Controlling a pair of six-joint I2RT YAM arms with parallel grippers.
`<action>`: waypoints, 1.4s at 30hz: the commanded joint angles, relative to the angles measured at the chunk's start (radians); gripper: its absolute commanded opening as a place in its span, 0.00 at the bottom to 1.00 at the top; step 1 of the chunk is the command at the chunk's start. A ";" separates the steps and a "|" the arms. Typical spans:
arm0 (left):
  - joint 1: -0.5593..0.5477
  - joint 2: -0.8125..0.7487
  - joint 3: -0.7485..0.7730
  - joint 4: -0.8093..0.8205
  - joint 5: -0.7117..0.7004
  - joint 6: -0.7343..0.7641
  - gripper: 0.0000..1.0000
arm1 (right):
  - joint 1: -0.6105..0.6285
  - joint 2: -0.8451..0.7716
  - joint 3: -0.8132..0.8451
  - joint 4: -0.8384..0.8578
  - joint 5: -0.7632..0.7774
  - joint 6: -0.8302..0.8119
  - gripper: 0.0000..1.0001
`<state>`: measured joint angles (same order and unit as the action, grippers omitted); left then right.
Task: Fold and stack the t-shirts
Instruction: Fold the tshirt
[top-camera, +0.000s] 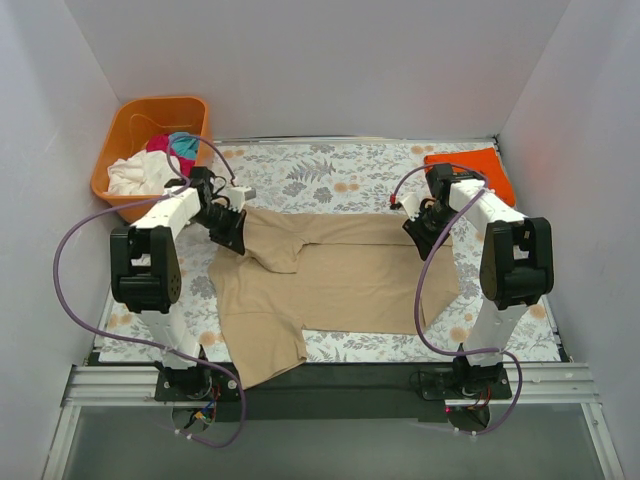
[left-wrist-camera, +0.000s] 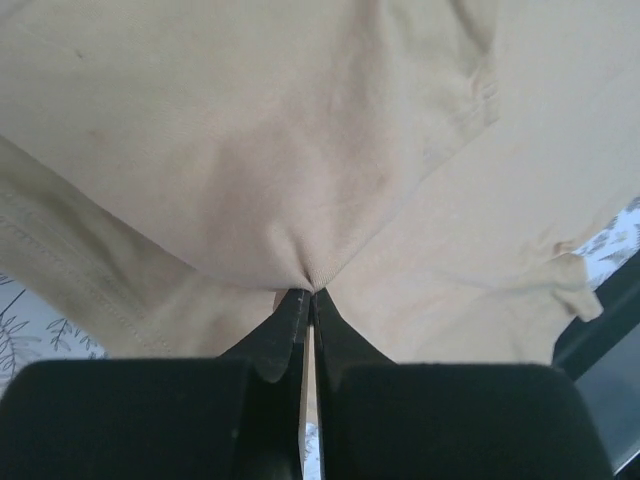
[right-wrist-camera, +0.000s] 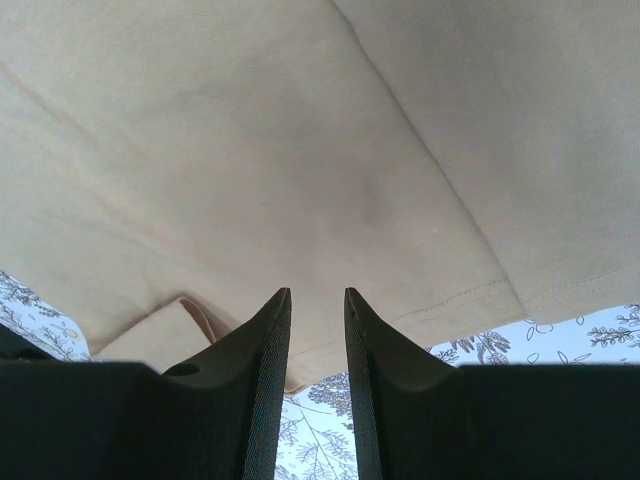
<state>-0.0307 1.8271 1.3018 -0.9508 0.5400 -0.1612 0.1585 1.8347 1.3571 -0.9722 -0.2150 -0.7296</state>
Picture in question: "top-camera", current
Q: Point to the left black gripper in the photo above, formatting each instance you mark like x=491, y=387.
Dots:
x=228, y=227

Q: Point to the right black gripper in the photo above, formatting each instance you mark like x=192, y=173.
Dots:
x=420, y=231

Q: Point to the beige t-shirt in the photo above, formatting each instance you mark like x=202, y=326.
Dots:
x=329, y=272

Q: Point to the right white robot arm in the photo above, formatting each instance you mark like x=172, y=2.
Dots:
x=516, y=270

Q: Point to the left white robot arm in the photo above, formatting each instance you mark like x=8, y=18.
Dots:
x=146, y=274

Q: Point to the teal t-shirt in basket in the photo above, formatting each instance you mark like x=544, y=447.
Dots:
x=184, y=145

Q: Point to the folded orange t-shirt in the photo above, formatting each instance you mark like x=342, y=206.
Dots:
x=484, y=161

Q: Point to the white t-shirt in basket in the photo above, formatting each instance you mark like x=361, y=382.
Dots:
x=143, y=174

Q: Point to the magenta t-shirt in basket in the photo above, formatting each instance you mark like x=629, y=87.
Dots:
x=161, y=143

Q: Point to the orange plastic basket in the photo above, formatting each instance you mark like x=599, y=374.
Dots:
x=133, y=126

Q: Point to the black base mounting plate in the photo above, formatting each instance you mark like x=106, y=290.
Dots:
x=336, y=391

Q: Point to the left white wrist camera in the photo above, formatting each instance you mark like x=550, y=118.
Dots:
x=239, y=196

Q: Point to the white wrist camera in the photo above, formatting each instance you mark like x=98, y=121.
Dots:
x=239, y=196
x=409, y=203

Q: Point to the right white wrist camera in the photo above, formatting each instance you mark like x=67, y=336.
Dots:
x=409, y=203

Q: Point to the aluminium frame rail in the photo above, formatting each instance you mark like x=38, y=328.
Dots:
x=542, y=383

